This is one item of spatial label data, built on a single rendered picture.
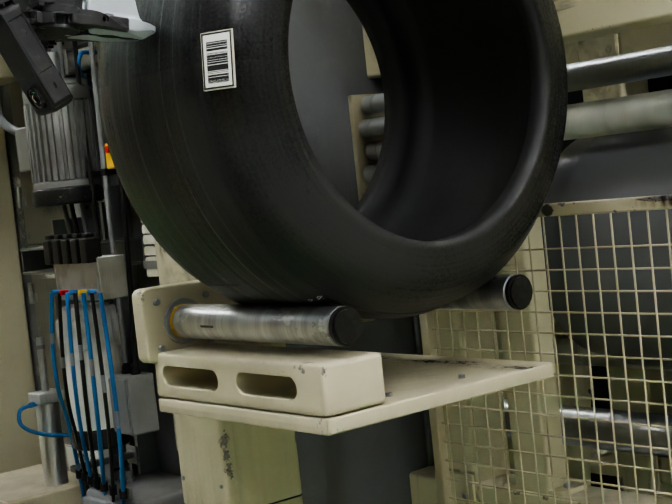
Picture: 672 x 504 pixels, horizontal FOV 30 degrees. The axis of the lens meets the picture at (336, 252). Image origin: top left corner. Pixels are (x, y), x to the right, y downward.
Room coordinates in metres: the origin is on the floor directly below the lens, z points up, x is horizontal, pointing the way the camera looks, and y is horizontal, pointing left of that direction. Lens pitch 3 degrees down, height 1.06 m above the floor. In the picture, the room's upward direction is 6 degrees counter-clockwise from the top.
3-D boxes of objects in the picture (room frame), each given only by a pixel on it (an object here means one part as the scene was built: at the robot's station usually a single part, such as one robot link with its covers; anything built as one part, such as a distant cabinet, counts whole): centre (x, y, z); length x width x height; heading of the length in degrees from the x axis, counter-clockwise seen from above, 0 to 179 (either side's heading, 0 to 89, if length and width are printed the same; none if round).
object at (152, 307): (1.74, 0.11, 0.90); 0.40 x 0.03 x 0.10; 128
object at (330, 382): (1.52, 0.11, 0.83); 0.36 x 0.09 x 0.06; 38
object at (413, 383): (1.60, 0.00, 0.80); 0.37 x 0.36 x 0.02; 128
